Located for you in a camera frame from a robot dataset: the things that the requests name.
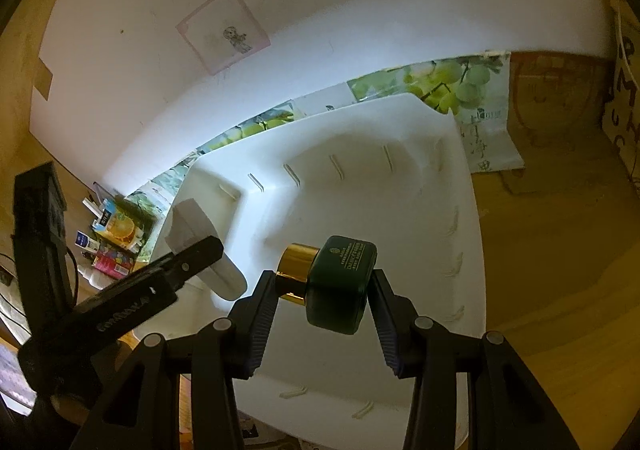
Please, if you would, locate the white handheld device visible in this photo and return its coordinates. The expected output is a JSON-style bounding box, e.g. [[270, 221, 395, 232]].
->
[[165, 199, 247, 301]]

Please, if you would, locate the green jar gold lid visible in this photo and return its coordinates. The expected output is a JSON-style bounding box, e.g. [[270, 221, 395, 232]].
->
[[277, 235, 378, 335]]

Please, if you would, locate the yellow juice carton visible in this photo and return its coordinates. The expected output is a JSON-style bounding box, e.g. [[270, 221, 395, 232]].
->
[[92, 199, 144, 254]]

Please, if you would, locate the white plastic storage bin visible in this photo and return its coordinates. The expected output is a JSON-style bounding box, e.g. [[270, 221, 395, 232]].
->
[[134, 92, 487, 450]]

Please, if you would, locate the lettered canvas bag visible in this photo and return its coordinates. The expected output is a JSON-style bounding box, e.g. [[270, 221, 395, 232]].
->
[[601, 0, 639, 192]]

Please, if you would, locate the pink square wall sticker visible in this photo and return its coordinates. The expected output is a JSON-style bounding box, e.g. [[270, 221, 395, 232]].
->
[[177, 0, 270, 76]]

